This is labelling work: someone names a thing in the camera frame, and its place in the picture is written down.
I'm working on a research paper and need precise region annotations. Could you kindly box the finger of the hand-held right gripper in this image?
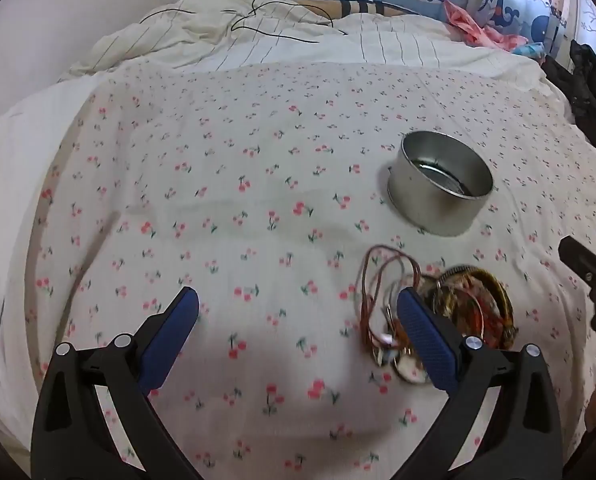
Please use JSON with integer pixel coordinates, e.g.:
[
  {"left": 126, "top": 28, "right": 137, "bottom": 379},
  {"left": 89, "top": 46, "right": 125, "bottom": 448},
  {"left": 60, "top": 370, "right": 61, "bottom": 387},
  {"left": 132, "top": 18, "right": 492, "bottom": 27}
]
[{"left": 559, "top": 236, "right": 596, "bottom": 287}]

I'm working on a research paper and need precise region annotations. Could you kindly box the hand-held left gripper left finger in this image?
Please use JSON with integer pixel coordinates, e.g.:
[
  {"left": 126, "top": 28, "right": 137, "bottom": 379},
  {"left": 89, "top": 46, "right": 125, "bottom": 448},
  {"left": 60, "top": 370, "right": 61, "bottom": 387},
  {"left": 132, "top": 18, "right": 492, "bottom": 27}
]
[{"left": 30, "top": 286, "right": 201, "bottom": 480}]

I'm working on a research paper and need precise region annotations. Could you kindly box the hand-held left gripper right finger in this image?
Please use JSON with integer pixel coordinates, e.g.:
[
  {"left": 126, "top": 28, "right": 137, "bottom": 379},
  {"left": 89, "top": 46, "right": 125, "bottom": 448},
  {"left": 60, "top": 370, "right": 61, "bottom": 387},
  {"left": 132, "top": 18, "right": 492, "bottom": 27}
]
[{"left": 395, "top": 287, "right": 564, "bottom": 480}]

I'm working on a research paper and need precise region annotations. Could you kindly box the silver metal bangle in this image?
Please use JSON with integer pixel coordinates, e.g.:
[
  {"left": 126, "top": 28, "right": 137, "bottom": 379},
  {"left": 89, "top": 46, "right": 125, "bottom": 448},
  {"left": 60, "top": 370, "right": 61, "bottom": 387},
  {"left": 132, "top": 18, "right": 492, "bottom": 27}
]
[{"left": 392, "top": 354, "right": 433, "bottom": 387}]

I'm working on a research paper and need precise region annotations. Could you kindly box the tangle of assorted bracelets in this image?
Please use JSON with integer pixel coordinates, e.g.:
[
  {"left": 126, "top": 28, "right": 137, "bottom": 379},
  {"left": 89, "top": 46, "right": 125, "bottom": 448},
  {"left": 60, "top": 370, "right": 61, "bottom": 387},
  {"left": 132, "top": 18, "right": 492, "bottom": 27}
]
[{"left": 422, "top": 264, "right": 520, "bottom": 352}]

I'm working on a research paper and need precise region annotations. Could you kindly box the red cord bracelet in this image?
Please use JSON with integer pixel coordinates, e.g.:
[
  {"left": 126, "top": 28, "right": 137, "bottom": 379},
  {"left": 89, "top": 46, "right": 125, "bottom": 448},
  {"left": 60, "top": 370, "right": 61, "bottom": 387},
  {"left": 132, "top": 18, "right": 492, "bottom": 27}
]
[{"left": 359, "top": 244, "right": 425, "bottom": 361}]

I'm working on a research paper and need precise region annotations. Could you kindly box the thin gold bangle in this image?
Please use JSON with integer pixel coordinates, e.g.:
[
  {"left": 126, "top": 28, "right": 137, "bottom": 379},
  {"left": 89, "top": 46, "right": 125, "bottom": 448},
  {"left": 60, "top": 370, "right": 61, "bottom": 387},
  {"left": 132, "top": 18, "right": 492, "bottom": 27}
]
[{"left": 470, "top": 269, "right": 516, "bottom": 348}]

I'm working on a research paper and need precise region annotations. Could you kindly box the round silver metal tin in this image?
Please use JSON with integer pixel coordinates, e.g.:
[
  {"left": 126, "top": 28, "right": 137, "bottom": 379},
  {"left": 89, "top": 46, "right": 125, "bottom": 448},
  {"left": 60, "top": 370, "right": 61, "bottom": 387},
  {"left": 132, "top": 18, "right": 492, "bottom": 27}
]
[{"left": 387, "top": 130, "right": 495, "bottom": 237}]

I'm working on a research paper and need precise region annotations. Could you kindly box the cherry print bed sheet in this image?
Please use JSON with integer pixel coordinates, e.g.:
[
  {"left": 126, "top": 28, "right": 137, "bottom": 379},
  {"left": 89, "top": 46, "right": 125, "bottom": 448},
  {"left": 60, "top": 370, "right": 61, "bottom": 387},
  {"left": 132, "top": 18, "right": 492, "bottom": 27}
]
[{"left": 28, "top": 62, "right": 596, "bottom": 480}]

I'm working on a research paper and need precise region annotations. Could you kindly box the black jacket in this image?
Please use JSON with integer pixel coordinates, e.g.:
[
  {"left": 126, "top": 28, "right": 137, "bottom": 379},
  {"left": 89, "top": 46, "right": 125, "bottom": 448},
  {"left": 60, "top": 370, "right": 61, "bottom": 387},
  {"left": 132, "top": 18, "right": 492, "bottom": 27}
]
[{"left": 543, "top": 37, "right": 596, "bottom": 161}]

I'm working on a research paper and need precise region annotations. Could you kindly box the white mattress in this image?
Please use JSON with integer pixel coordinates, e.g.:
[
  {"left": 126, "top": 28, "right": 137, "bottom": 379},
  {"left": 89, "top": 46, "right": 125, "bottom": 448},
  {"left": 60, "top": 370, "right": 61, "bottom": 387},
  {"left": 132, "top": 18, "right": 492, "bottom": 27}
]
[{"left": 0, "top": 80, "right": 109, "bottom": 443}]

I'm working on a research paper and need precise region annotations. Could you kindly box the pink cloth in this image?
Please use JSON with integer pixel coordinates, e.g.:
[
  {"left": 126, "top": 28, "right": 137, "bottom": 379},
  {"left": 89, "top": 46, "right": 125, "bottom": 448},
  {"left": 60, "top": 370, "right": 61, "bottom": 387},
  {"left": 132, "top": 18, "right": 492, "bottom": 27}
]
[{"left": 443, "top": 0, "right": 529, "bottom": 54}]

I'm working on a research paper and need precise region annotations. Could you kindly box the striped cream duvet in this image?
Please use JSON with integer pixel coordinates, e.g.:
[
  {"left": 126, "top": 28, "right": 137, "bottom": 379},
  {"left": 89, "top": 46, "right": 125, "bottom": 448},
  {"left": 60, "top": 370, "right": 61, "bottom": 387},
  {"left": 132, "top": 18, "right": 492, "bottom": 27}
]
[{"left": 60, "top": 0, "right": 550, "bottom": 92}]

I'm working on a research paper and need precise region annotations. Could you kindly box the yellow black striped pillow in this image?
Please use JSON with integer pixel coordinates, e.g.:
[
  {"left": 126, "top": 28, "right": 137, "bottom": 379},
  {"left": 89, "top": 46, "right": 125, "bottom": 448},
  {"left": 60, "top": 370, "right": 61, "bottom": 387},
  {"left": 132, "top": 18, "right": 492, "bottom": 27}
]
[{"left": 283, "top": 0, "right": 425, "bottom": 19}]

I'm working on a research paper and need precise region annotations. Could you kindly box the black cable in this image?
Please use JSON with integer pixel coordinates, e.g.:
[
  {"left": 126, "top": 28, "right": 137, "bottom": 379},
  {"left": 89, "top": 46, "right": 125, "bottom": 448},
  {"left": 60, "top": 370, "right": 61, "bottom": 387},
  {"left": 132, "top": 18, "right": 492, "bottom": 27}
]
[{"left": 138, "top": 0, "right": 349, "bottom": 44}]

